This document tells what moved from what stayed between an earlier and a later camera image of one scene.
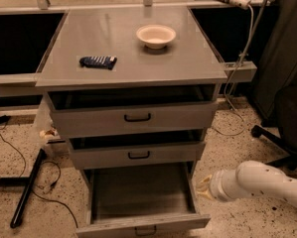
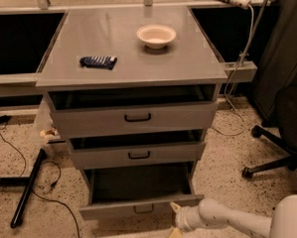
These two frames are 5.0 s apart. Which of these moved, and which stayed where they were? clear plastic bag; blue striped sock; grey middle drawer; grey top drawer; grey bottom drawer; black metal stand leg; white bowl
Moved: grey bottom drawer
Stayed: grey middle drawer; white bowl; grey top drawer; black metal stand leg; clear plastic bag; blue striped sock
